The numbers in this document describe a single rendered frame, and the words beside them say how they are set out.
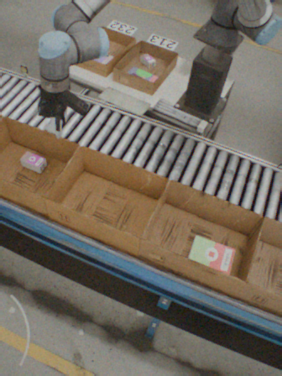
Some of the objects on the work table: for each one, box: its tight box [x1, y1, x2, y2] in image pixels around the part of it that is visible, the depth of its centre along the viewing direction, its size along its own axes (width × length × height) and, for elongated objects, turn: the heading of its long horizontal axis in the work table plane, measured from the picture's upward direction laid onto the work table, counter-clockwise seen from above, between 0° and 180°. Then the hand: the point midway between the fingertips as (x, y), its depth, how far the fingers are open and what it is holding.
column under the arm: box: [174, 47, 233, 124], centre depth 196 cm, size 26×26×33 cm
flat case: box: [128, 67, 159, 82], centre depth 215 cm, size 14×19×2 cm
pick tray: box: [75, 26, 136, 78], centre depth 225 cm, size 28×38×10 cm
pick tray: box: [112, 40, 179, 97], centre depth 219 cm, size 28×38×10 cm
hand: (62, 130), depth 124 cm, fingers open, 5 cm apart
